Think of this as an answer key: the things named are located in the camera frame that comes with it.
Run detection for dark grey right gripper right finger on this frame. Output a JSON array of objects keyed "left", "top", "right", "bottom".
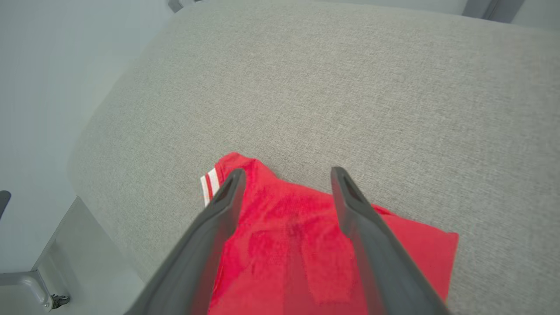
[{"left": 330, "top": 166, "right": 451, "bottom": 315}]

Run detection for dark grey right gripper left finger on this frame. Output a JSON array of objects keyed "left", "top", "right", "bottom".
[{"left": 125, "top": 168, "right": 246, "bottom": 315}]

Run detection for red basketball jersey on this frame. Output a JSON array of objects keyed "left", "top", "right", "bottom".
[{"left": 200, "top": 151, "right": 459, "bottom": 315}]

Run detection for grey floor rail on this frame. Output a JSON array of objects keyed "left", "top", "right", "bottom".
[{"left": 0, "top": 270, "right": 55, "bottom": 312}]

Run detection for grey double partition post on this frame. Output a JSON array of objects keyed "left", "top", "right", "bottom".
[{"left": 168, "top": 0, "right": 197, "bottom": 13}]

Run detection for grey slanted partition post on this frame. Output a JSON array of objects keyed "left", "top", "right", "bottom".
[{"left": 461, "top": 0, "right": 526, "bottom": 24}]

